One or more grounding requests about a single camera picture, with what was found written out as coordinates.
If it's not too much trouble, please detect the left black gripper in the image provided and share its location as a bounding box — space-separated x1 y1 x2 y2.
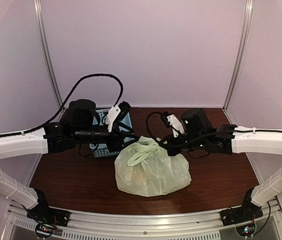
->
73 122 140 152

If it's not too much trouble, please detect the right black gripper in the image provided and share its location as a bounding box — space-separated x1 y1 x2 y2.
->
159 131 206 157

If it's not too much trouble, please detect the light green plastic bag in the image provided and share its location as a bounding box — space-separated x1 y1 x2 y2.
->
114 136 192 198

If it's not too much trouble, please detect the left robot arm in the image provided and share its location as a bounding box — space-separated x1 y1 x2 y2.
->
0 99 134 222

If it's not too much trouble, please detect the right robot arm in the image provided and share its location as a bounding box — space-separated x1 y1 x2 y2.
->
159 108 282 221

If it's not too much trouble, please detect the light blue perforated basket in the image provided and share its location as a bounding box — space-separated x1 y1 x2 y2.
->
89 109 132 158

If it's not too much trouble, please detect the right circuit board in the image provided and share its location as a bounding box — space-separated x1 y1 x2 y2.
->
235 223 256 238

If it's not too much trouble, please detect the circuit board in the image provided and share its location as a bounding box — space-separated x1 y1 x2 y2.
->
34 223 56 239
235 223 256 238

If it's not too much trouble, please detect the left circuit board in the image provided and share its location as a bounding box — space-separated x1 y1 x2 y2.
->
34 223 56 239

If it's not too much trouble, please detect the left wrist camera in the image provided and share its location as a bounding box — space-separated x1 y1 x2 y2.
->
105 101 131 133

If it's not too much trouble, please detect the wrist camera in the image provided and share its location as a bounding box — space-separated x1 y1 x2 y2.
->
161 110 186 138
105 101 131 133

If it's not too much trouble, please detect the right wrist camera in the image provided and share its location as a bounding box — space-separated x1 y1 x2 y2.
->
161 110 186 138

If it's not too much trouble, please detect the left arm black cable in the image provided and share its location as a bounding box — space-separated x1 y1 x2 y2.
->
0 73 125 141

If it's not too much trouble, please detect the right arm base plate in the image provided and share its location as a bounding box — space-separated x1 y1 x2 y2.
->
219 206 263 226

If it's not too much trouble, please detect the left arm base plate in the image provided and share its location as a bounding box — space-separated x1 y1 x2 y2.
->
26 208 71 227

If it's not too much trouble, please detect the front aluminium rail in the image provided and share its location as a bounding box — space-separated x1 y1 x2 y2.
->
0 198 282 240

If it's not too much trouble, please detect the left aluminium frame post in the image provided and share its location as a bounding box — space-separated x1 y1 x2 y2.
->
33 0 63 107

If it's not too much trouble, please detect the aluminium frame post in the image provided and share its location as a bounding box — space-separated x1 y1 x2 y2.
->
222 0 254 112
33 0 63 107

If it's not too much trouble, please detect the right aluminium frame post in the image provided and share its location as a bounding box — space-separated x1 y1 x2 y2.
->
222 0 254 112

